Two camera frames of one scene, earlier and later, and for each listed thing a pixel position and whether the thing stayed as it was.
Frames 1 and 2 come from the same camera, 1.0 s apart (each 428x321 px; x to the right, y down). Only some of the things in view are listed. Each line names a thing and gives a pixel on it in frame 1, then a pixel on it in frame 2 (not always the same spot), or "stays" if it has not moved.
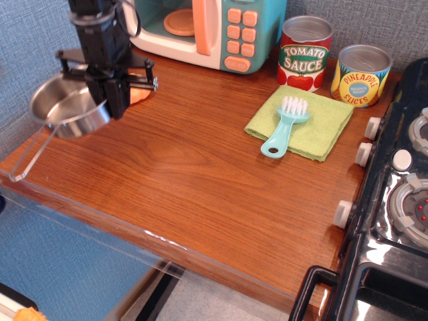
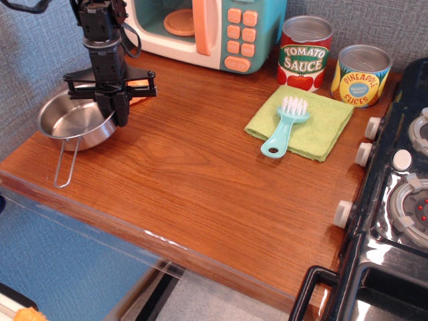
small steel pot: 63,103 -> 73,125
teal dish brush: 293,110 stays
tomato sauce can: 303,52 stays
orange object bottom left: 29,313 stays
